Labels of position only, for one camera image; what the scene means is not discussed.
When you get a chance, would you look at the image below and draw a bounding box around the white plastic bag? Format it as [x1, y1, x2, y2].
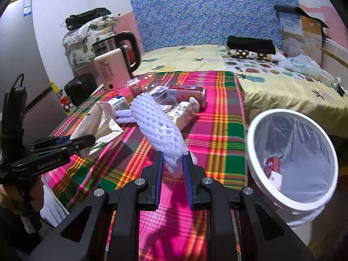
[278, 55, 322, 80]

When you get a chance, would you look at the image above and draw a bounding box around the white paper bag green print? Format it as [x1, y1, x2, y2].
[70, 101, 123, 159]

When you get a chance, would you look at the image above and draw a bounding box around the pink white electric kettle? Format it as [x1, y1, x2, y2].
[92, 31, 142, 91]

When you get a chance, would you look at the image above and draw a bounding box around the pink plaid tablecloth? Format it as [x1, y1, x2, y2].
[43, 71, 247, 260]

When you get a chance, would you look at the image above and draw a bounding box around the blue patterned headboard cover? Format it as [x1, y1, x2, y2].
[130, 0, 299, 51]

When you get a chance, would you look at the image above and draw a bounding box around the open cardboard box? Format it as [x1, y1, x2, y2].
[274, 5, 328, 65]

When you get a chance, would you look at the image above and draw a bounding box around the grey plastic bin liner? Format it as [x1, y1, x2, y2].
[254, 116, 334, 203]

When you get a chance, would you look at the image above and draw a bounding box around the pineapple print fabric pile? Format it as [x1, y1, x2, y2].
[62, 13, 119, 71]

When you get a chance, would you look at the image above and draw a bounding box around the small green white bottle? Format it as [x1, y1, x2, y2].
[331, 77, 347, 97]

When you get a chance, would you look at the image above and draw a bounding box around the black folded clothing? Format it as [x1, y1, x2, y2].
[226, 35, 275, 54]

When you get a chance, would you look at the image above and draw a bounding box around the purple milk carton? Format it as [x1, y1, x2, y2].
[149, 85, 169, 104]

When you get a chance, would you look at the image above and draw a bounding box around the red drink can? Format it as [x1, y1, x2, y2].
[167, 85, 206, 109]

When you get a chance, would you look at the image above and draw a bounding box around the white foam fruit net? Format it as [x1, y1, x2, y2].
[130, 92, 189, 179]

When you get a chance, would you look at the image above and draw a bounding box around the black bag on pile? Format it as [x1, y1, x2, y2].
[65, 8, 111, 31]

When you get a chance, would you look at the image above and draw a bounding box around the fruit print white cloth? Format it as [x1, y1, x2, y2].
[222, 54, 321, 83]

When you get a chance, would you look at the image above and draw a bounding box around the black pouch beside kettle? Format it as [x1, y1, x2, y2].
[64, 74, 97, 107]

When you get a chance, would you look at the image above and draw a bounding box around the red can in bin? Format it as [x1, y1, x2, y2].
[264, 157, 283, 191]

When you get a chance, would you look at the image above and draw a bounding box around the white blue small carton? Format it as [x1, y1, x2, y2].
[107, 95, 128, 112]

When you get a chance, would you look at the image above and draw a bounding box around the patterned paper cup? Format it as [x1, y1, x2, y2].
[166, 97, 200, 130]

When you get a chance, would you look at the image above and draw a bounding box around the yellow pineapple bed sheet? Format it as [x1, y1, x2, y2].
[135, 45, 347, 138]

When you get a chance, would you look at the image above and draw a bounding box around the grey refrigerator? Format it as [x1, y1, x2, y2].
[0, 0, 69, 147]

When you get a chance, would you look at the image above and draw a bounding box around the brown polka dot pillow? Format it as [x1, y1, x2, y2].
[226, 47, 286, 62]

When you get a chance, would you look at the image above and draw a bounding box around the clear plastic bottle red label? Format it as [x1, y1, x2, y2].
[124, 72, 158, 97]

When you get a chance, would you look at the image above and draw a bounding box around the white round trash bin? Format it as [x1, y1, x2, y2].
[247, 109, 339, 228]

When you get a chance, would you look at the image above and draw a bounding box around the left human hand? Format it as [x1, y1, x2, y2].
[1, 176, 44, 219]

